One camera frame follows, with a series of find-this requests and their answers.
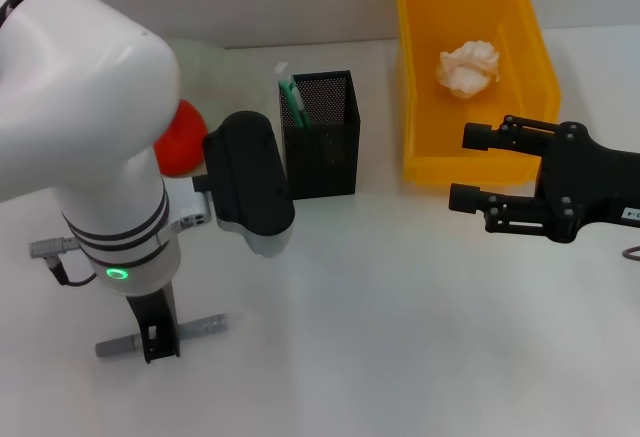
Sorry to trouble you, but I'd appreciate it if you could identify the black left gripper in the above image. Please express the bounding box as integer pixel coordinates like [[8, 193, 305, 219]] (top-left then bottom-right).
[[124, 280, 181, 364]]

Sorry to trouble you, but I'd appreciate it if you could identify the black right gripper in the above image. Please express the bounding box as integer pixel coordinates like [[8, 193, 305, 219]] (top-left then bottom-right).
[[448, 114, 640, 244]]

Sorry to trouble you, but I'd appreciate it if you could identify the gray marker pen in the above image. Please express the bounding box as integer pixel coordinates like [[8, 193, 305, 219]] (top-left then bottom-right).
[[94, 312, 229, 358]]

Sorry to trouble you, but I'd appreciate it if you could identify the white paper ball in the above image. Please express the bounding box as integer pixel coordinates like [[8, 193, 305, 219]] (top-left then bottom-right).
[[437, 39, 503, 100]]

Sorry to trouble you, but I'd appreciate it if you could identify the green utility knife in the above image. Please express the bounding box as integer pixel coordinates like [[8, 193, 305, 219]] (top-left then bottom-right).
[[273, 60, 314, 128]]

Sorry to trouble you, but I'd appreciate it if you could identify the orange fruit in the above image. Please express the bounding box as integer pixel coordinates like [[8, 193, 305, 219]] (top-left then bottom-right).
[[152, 99, 209, 178]]

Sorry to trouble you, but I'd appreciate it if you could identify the black mesh pen holder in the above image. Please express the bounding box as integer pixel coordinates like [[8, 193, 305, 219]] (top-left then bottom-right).
[[277, 69, 362, 202]]

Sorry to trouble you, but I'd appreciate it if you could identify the pale green glass fruit plate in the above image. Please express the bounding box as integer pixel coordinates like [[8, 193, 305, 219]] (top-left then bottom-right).
[[167, 39, 274, 123]]

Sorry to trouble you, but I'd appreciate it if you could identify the yellow plastic bin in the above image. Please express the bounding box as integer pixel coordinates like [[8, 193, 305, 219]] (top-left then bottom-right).
[[393, 0, 562, 187]]

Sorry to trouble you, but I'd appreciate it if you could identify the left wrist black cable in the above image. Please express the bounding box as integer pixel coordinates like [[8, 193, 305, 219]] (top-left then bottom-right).
[[28, 236, 99, 287]]

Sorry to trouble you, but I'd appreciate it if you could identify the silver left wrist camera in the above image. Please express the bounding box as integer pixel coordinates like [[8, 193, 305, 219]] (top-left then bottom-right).
[[192, 110, 296, 258]]

